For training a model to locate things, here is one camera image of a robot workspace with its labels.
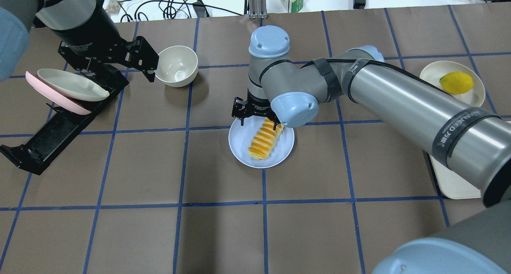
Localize aluminium frame post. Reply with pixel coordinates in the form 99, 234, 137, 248
244, 0, 268, 20

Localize pink plate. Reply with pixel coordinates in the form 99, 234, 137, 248
25, 71, 91, 115

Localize yellow lemon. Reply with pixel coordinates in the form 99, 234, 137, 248
439, 72, 474, 95

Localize blue plate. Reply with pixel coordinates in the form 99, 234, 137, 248
228, 116, 295, 169

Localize black plate rack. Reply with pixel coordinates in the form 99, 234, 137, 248
1, 65, 129, 175

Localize cream plate with lemon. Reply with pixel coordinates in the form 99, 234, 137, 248
420, 60, 485, 106

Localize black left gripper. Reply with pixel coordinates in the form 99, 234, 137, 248
58, 36, 159, 83

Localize white rectangular tray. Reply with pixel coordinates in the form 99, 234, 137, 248
429, 155, 481, 200

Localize yellow striped bread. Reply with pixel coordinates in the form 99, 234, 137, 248
248, 118, 284, 160

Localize white ceramic bowl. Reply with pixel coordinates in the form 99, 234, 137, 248
155, 45, 198, 87

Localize black power adapter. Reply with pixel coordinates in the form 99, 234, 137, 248
192, 1, 211, 18

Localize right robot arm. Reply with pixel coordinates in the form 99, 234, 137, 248
232, 26, 511, 274

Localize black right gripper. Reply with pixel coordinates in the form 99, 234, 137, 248
232, 91, 281, 131

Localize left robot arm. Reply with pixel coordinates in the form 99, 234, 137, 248
1, 0, 159, 83

